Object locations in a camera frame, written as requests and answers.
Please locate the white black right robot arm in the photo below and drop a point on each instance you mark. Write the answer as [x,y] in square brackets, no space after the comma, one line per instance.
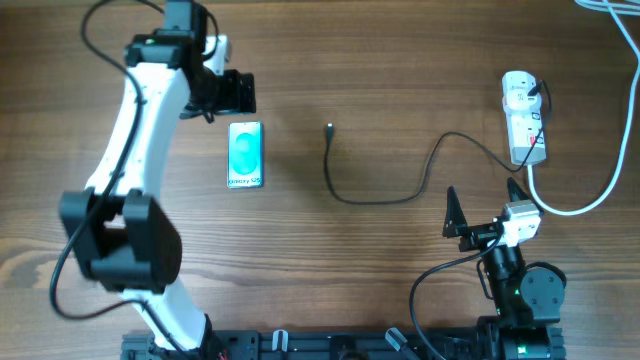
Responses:
[527,296]

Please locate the teal screen smartphone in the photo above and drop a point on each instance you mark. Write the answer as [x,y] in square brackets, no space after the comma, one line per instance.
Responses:
[245,155]

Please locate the white power strip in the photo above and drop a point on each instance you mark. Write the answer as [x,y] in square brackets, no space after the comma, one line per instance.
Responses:
[526,142]

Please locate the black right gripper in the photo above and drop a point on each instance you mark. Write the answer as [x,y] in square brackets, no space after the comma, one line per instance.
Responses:
[456,221]

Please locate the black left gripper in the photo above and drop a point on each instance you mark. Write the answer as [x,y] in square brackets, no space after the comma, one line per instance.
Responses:
[237,100]

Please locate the white charger adapter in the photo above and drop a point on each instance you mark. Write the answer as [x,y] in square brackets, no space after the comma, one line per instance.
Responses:
[519,101]

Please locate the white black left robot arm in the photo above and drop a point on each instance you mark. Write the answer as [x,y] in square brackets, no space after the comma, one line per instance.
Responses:
[117,231]

